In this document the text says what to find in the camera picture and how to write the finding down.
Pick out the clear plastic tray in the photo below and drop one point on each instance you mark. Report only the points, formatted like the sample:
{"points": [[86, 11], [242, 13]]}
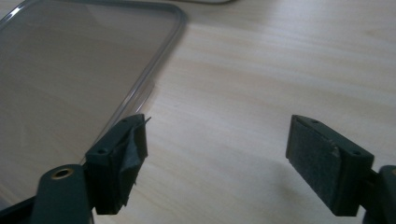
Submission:
{"points": [[74, 77]]}

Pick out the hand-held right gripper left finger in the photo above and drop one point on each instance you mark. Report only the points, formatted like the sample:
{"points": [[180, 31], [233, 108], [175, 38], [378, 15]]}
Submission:
{"points": [[112, 174]]}

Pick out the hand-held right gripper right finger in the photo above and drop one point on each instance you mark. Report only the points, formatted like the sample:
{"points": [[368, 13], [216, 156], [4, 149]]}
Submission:
{"points": [[320, 168]]}

